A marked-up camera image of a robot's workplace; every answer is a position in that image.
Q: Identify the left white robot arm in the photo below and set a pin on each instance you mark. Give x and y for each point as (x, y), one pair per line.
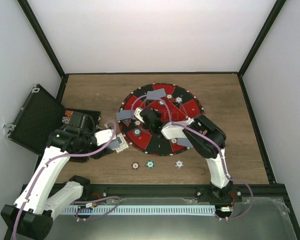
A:
(32, 214)

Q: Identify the brown 100 chip stack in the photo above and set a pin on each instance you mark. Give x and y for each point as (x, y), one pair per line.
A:
(135, 165)

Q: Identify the perforated light blue rail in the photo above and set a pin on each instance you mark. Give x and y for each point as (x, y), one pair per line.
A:
(143, 210)

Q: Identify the black front mounting rail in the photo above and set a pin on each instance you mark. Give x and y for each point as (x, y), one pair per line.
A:
(202, 192)

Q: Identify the blue orange chip stack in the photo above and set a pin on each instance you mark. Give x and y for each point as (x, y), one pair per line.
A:
(179, 164)

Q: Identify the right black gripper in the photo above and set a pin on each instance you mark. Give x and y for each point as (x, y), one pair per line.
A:
(158, 115)

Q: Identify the triangular all in marker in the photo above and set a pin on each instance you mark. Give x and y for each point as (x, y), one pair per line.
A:
(127, 122)

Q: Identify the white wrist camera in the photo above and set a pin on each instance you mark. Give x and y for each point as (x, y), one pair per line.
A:
(103, 136)
(137, 114)

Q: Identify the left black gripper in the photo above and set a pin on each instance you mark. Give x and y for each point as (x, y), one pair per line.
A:
(102, 153)

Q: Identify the blue white chip seat seven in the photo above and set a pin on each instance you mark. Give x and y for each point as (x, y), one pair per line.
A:
(178, 99)

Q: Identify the chips in case top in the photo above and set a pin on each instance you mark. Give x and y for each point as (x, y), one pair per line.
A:
(67, 116)

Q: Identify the black poker chip case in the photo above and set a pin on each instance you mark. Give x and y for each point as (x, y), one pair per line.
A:
(40, 115)

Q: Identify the teal chip stack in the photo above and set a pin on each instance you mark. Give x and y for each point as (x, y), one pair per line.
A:
(150, 164)

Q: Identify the blue card seat ten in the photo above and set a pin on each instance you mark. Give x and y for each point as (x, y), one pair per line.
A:
(184, 142)

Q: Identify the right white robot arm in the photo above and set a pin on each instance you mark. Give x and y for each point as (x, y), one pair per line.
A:
(200, 133)

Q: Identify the teal chip seat two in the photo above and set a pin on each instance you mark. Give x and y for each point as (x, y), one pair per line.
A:
(136, 132)

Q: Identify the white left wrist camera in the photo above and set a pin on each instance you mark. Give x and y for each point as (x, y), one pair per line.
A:
(103, 136)

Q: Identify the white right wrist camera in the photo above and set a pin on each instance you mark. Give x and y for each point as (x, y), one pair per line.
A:
(137, 114)

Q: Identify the blue playing card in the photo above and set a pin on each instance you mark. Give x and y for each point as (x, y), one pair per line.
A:
(125, 114)
(161, 92)

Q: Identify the round red black poker mat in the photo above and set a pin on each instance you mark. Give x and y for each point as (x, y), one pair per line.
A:
(190, 107)

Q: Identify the teal chip seat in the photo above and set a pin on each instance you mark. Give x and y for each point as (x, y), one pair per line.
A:
(161, 102)

